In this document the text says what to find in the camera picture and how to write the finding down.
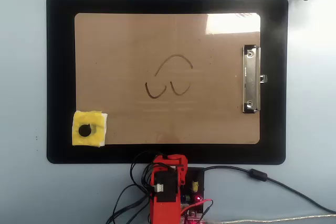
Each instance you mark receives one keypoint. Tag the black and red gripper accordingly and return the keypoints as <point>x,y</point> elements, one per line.
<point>165,179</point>

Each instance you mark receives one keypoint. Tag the yellow sponge with black knob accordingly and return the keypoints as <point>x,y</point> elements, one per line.
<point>98,124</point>

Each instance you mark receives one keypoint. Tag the brown clipboard board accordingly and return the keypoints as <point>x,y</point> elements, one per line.
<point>118,51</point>

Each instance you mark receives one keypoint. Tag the silver metal clipboard clip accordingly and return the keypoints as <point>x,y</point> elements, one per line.
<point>250,82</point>

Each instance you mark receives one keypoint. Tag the large black desk mat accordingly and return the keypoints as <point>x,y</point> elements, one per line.
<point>60,77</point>

